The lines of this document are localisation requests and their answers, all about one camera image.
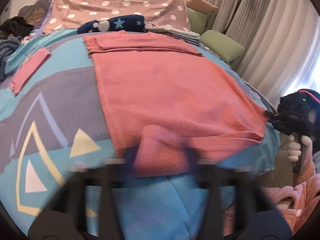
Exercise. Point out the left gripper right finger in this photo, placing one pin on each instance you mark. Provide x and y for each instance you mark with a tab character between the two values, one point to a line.
255	216

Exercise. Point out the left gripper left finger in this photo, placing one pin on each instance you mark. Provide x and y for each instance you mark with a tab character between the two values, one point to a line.
64	217

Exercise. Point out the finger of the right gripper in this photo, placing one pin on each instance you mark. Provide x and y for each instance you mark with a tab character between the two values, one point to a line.
271	122
271	112

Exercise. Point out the pink knit sweater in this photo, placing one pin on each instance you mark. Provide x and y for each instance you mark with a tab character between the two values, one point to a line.
162	95

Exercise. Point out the right pink sleeve forearm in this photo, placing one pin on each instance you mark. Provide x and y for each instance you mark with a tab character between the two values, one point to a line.
304	193

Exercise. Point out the black clothes pile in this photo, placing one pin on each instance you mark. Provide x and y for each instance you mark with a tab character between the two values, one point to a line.
16	26

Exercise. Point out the right white gloved hand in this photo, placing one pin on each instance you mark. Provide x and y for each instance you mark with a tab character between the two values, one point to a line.
294	150

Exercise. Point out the green pillow near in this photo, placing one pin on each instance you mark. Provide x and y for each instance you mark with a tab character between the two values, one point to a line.
223	46

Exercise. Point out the green pillow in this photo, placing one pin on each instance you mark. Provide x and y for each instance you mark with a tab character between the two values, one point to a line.
223	46
197	21

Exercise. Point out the white curtain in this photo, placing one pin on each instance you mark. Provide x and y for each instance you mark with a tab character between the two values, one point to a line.
281	41

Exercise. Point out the blue geometric bedspread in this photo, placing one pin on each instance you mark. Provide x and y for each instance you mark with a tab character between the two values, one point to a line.
61	100

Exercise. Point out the patterned folded garments stack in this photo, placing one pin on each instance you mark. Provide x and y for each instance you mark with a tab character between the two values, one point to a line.
187	40

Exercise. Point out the green pillow far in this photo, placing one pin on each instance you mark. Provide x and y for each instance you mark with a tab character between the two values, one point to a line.
197	21

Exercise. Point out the grey folded garment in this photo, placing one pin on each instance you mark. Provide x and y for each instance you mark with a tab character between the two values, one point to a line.
165	29

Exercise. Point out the tan pillow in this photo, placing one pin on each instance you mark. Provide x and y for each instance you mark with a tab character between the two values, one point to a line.
202	6

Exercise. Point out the pink polka dot sheet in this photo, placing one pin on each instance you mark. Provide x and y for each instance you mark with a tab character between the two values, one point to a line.
71	14

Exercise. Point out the navy star blanket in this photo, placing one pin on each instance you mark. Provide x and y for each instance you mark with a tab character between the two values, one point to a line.
131	23

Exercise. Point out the dark blue fleece blanket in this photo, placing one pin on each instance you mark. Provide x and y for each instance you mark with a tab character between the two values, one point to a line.
7	48

